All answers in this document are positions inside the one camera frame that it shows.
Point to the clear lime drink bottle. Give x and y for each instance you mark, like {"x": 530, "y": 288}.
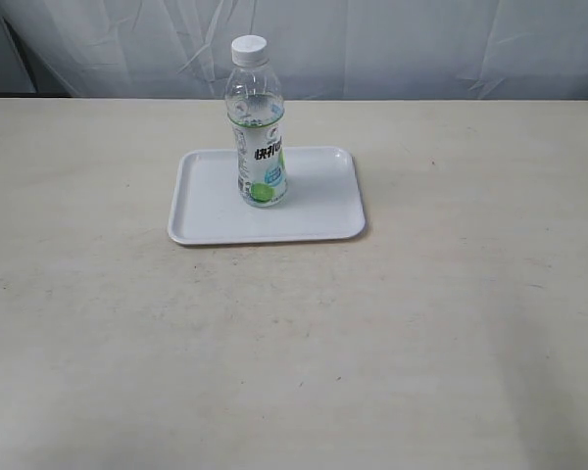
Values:
{"x": 255, "y": 108}

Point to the white backdrop curtain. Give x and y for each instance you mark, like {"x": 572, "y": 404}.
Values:
{"x": 325, "y": 50}

